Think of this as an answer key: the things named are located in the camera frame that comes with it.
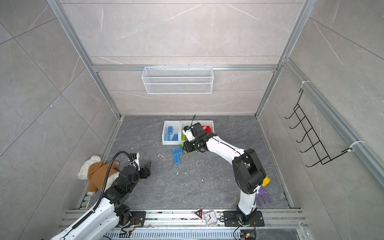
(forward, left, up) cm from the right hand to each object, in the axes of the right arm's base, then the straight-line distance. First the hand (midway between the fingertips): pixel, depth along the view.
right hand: (185, 145), depth 90 cm
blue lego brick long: (0, +7, -9) cm, 11 cm away
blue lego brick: (+19, +12, -8) cm, 24 cm away
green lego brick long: (+9, +2, -4) cm, 11 cm away
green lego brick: (-5, 0, +2) cm, 5 cm away
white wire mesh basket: (+41, -6, +20) cm, 46 cm away
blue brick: (+12, +8, -8) cm, 16 cm away
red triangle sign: (-35, -7, -9) cm, 37 cm away
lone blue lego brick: (+12, +14, -7) cm, 20 cm away
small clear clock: (-37, -13, -9) cm, 41 cm away
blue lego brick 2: (-5, +6, -9) cm, 12 cm away
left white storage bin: (+23, +8, -7) cm, 25 cm away
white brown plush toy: (-14, +52, -1) cm, 53 cm away
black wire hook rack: (-22, -57, +24) cm, 65 cm away
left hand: (-9, +23, +1) cm, 25 cm away
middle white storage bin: (+23, +2, -6) cm, 24 cm away
